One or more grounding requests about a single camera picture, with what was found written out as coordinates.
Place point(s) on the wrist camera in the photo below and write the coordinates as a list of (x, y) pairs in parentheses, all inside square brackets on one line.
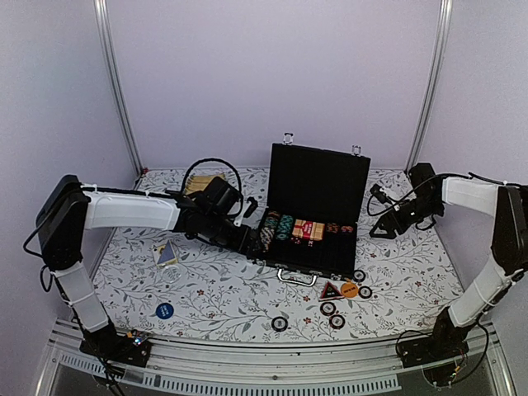
[(248, 207), (380, 194)]

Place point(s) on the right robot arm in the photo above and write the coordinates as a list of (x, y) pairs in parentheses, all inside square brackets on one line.
[(503, 250)]

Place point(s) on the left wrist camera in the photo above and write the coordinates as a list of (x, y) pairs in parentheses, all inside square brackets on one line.
[(248, 207)]

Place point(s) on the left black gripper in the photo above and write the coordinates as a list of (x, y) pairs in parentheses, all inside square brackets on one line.
[(241, 242)]

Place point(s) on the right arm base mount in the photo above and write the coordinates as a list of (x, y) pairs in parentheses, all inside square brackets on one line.
[(416, 348)]

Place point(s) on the black poker set case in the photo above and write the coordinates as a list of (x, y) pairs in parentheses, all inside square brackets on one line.
[(317, 185)]

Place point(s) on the salmon black chip stack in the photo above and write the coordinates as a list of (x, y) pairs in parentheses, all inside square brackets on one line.
[(333, 228)]

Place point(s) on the black poker chip right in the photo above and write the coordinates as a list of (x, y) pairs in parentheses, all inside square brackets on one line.
[(365, 292)]

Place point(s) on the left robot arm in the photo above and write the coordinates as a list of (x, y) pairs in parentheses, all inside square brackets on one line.
[(74, 208)]

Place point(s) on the blue round button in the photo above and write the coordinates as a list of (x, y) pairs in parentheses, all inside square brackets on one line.
[(164, 311)]

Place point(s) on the red black poker chip front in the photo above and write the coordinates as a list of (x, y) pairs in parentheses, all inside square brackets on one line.
[(337, 321)]

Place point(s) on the right aluminium frame post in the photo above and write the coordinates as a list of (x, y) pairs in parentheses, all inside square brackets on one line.
[(437, 60)]

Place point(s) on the front aluminium rail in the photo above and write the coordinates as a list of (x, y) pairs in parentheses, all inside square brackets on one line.
[(180, 366)]

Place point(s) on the orange round button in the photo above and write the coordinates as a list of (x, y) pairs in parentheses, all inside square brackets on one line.
[(349, 290)]

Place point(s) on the woven bamboo tray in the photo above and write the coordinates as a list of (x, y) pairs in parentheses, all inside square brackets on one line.
[(196, 183)]

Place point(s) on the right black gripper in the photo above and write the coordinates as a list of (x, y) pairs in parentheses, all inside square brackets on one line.
[(386, 219)]

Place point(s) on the black poker chip front left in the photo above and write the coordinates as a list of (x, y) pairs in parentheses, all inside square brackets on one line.
[(279, 324)]

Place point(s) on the black poker chip near case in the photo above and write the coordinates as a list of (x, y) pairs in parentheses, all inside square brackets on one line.
[(358, 276)]

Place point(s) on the black triangular all-in button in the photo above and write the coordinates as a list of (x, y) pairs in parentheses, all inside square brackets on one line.
[(330, 292)]

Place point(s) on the blue tan chip stack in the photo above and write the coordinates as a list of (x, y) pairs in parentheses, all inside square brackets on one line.
[(268, 229)]

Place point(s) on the aluminium frame post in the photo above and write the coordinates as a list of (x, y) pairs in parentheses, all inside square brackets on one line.
[(109, 56), (437, 60)]

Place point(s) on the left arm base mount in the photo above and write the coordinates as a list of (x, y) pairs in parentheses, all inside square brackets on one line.
[(107, 344)]

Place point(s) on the left aluminium frame post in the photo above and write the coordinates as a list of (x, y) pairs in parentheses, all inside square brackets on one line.
[(109, 56)]

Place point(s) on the green blue chip stack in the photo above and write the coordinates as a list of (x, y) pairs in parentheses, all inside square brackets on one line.
[(284, 227)]

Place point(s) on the blue playing card deck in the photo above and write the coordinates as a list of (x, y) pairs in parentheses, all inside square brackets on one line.
[(164, 254)]

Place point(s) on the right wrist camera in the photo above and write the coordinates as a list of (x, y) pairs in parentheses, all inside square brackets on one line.
[(380, 194)]

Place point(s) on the red black poker chip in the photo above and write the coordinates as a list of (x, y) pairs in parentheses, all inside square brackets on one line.
[(337, 321), (328, 308)]

